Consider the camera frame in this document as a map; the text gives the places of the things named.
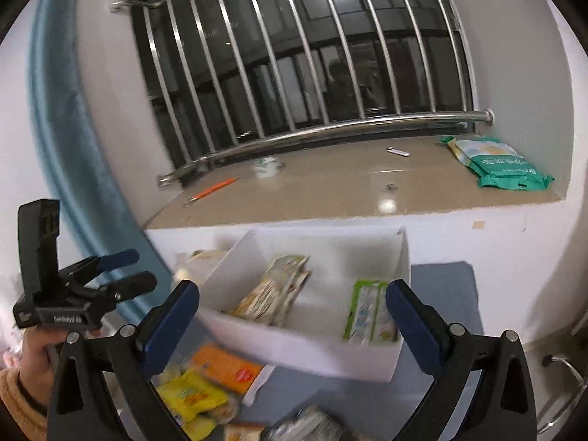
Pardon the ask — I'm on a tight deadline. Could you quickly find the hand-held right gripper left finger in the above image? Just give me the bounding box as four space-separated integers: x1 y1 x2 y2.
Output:
46 279 200 441

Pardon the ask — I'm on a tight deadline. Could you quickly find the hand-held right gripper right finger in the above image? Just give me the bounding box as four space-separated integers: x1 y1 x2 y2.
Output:
385 279 538 441

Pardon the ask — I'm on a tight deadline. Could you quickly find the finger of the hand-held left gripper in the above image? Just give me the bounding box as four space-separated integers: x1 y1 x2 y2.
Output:
89 272 158 306
60 249 140 286

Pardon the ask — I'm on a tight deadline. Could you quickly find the green snack packet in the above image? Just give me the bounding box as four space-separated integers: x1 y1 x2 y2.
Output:
342 279 399 346

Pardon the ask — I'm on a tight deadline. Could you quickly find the orange snack packet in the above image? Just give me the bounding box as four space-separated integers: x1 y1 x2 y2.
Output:
190 344 265 396

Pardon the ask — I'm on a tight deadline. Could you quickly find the yellow snack packet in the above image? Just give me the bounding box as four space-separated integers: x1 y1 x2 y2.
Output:
154 370 230 440

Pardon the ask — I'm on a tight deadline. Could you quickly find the beige snack packet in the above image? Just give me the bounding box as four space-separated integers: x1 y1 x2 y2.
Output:
228 255 312 328

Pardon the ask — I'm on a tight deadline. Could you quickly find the white packet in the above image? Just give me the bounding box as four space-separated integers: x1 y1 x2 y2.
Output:
243 363 277 407

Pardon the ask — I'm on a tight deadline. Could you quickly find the white box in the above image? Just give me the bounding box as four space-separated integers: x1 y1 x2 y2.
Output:
175 227 412 383

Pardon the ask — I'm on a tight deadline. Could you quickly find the small tan snack packet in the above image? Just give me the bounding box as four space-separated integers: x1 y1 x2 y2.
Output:
223 423 267 441

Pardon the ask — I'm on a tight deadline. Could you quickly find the grey snack packet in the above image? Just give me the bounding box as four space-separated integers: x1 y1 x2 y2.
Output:
266 405 373 441

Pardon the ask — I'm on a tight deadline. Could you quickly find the person's left forearm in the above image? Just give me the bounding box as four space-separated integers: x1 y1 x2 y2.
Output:
0 367 50 441

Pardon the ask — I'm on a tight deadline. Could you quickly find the person's left hand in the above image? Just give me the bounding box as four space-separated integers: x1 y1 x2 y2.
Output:
18 328 104 387

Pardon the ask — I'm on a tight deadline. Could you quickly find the yellow tissue paper pack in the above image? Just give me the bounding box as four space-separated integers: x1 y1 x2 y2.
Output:
173 249 233 286

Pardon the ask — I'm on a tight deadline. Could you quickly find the blue curtain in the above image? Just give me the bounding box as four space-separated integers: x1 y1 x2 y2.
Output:
28 0 152 276

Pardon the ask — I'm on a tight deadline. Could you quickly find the orange pen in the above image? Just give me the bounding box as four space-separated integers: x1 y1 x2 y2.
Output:
184 177 242 207

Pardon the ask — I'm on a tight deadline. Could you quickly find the metal chair base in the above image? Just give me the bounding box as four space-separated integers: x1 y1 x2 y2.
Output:
528 353 587 435

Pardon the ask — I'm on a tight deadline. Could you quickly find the beige stone windowsill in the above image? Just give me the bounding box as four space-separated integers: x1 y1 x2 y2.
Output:
144 135 568 230

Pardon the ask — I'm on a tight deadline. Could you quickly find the clear tape roll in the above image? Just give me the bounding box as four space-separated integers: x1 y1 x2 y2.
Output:
254 156 286 180

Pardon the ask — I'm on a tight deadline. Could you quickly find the green wet wipes pack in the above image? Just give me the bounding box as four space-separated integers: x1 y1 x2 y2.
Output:
438 135 556 190

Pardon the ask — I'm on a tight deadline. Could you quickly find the dark window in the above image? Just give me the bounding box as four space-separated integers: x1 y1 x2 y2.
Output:
126 0 474 171

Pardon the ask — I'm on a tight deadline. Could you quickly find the steel window guard rail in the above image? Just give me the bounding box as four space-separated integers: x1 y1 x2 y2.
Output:
110 0 496 188

